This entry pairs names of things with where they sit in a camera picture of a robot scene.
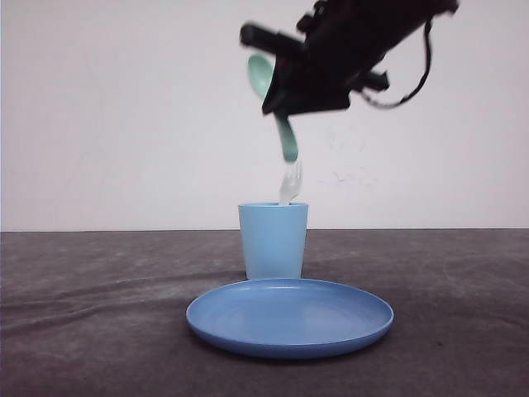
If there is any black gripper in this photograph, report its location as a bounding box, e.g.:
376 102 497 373
240 0 459 116

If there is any mint green plastic spoon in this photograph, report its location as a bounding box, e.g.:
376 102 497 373
247 54 298 164

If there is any white plastic fork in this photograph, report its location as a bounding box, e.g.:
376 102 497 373
279 157 303 205

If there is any light blue plastic cup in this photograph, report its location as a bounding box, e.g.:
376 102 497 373
238 202 308 280

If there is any blue plastic plate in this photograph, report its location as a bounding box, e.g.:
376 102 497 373
186 278 394 360

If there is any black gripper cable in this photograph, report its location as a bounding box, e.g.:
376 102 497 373
359 18 435 109

